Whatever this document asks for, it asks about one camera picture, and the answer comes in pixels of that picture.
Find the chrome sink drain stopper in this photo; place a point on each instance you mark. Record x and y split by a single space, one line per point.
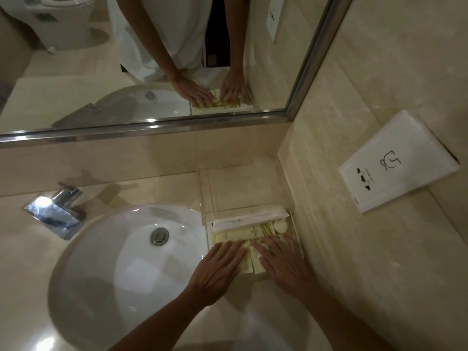
159 236

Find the chrome faucet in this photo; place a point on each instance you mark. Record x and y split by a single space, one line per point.
58 211

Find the clear acrylic amenity box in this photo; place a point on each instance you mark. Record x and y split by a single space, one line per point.
241 186

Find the small white round cap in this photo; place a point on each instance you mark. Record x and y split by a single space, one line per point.
280 227

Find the small yellow amenity packet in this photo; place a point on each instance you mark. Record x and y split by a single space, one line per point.
256 266

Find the plain yellow amenity packet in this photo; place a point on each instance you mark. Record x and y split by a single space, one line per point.
226 237

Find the person's right hand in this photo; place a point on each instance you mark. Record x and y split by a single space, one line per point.
289 270

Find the metal framed wall mirror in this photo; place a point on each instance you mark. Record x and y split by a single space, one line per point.
109 51

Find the person's right fingers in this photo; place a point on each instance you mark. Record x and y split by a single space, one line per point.
278 248

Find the long white wrapped packet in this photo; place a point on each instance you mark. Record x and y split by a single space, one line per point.
248 219

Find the person's left forearm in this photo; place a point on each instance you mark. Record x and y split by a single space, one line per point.
161 325

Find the person's left hand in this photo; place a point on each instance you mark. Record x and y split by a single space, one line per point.
215 274

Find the person's left fingers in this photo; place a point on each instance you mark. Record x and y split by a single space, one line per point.
230 252

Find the white wall socket cover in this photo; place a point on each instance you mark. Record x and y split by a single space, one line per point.
395 164

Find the white oval sink basin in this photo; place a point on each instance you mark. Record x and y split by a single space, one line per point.
120 274

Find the striped yellow amenity packet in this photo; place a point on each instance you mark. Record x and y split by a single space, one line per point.
261 231

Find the person's right forearm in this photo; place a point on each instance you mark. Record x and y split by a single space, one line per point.
343 325

